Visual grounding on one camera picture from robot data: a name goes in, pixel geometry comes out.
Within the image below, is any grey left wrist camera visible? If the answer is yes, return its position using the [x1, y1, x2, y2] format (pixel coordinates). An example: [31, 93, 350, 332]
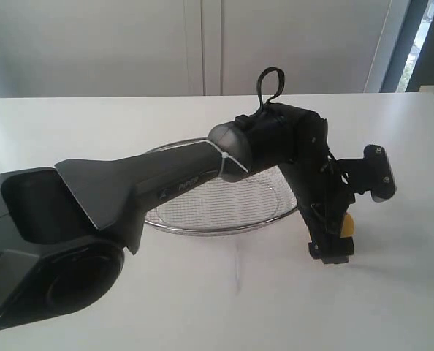
[338, 144, 397, 203]

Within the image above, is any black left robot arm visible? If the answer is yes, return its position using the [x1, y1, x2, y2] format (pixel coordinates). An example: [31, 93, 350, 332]
[0, 102, 354, 330]

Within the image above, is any yellow lemon with sticker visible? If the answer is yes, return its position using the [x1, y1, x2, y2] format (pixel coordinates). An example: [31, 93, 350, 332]
[340, 213, 355, 238]

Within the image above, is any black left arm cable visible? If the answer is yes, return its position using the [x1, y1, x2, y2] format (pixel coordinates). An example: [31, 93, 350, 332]
[256, 67, 286, 113]

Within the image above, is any oval wire mesh basket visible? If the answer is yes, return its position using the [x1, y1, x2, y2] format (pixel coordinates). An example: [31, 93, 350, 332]
[143, 137, 299, 238]

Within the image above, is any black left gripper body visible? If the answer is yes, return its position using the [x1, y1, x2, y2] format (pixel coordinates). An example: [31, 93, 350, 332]
[280, 107, 355, 244]

